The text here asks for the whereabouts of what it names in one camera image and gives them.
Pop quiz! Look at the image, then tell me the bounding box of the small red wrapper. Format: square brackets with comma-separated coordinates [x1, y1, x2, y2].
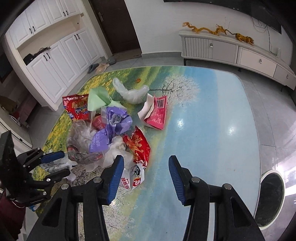
[92, 115, 106, 131]

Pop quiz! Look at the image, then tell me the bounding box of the golden tiger figurine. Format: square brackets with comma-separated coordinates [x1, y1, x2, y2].
[235, 33, 254, 46]

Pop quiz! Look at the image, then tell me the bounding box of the white tv console cabinet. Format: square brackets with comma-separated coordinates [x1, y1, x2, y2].
[179, 30, 295, 90]

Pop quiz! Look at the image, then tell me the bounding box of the white crumpled tissue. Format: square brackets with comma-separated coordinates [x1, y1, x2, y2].
[85, 136, 134, 172]

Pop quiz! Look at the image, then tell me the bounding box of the pink red paper packet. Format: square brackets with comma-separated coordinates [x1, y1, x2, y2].
[137, 94, 167, 130]

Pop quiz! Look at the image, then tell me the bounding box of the clear white plastic bag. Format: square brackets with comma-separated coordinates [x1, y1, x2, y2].
[112, 78, 149, 104]

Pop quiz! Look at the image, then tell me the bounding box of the green paper sheet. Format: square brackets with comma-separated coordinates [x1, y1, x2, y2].
[87, 86, 126, 111]

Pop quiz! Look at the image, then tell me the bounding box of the dark brown door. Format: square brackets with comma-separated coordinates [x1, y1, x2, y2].
[89, 0, 142, 54]

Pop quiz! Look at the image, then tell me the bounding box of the red snack bag blue label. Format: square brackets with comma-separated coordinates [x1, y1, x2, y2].
[62, 94, 90, 121]

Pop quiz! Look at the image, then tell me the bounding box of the beige slipper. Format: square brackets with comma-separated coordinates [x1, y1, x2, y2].
[95, 63, 110, 74]

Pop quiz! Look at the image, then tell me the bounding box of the white printed snack wrapper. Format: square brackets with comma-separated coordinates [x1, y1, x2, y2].
[119, 163, 145, 190]

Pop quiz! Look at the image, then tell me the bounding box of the red orange chip bag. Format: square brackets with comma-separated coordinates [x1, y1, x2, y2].
[123, 126, 151, 169]

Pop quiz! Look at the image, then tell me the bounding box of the clear crumpled plastic bag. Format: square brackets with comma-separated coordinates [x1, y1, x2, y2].
[66, 120, 103, 165]

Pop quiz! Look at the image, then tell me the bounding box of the golden dragon figurine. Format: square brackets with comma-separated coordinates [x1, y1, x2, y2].
[182, 22, 227, 36]

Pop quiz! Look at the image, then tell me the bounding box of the black trash bin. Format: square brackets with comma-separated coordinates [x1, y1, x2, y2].
[255, 170, 285, 230]

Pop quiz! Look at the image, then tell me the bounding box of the white wall cabinet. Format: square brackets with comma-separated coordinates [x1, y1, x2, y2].
[2, 1, 106, 111]

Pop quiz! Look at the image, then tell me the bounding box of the grey slipper by door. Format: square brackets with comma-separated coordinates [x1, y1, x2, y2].
[106, 56, 117, 65]

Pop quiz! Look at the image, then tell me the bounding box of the purple plastic bag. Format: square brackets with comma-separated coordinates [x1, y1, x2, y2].
[89, 106, 132, 153]

